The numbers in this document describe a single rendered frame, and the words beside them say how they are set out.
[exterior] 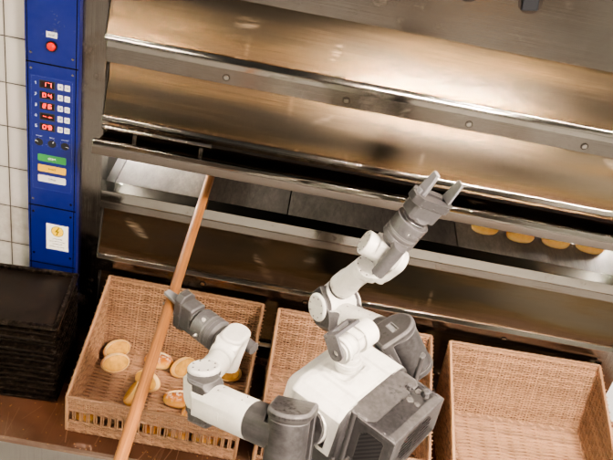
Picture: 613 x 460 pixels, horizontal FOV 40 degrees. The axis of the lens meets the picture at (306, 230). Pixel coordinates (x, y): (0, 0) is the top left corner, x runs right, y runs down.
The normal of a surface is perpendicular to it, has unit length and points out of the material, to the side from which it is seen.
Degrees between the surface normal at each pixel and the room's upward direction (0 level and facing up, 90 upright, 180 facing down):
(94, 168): 90
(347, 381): 0
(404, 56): 70
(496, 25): 90
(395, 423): 0
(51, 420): 0
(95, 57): 90
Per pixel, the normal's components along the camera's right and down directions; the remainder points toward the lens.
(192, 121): -0.01, 0.24
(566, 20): -0.07, 0.55
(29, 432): 0.17, -0.81
